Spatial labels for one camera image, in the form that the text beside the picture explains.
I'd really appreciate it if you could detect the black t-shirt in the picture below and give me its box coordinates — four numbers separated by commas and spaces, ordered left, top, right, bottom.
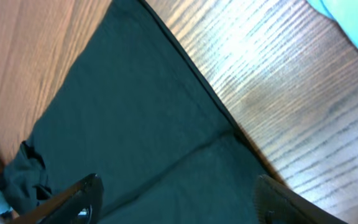
0, 0, 265, 223

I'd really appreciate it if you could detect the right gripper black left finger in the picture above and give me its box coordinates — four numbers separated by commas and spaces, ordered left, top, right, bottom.
11, 174, 104, 224

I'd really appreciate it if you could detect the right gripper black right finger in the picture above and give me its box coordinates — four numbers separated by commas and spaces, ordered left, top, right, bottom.
254, 175, 346, 224

